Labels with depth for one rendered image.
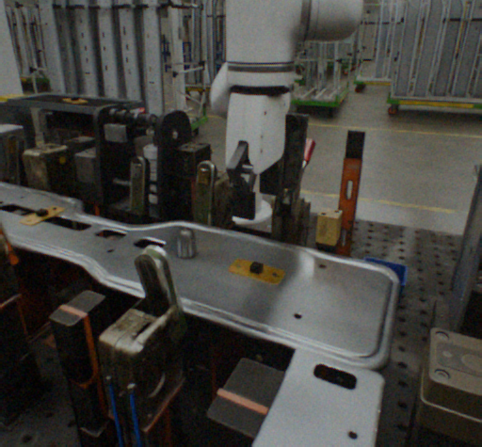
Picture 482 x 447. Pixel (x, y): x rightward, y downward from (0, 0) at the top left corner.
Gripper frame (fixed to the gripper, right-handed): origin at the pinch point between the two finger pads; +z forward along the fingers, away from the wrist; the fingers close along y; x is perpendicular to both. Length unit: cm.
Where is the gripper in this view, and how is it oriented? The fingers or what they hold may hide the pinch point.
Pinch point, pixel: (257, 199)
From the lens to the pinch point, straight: 55.7
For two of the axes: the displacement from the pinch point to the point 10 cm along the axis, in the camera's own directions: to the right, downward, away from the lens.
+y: -4.3, 3.6, -8.3
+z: 0.0, 9.2, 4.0
